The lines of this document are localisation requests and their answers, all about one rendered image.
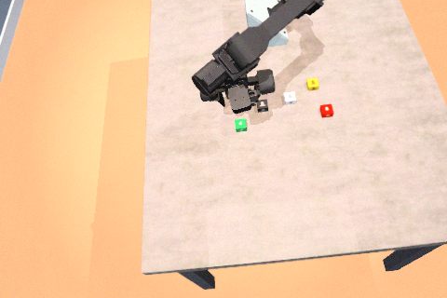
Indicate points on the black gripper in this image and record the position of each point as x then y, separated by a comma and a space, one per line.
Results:
263, 82

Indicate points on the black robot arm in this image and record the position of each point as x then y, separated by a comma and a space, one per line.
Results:
240, 54

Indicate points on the green block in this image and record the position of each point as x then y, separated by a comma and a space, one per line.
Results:
241, 125

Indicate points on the red block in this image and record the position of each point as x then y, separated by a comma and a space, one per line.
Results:
326, 110

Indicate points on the yellow block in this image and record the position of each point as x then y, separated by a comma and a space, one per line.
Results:
312, 83

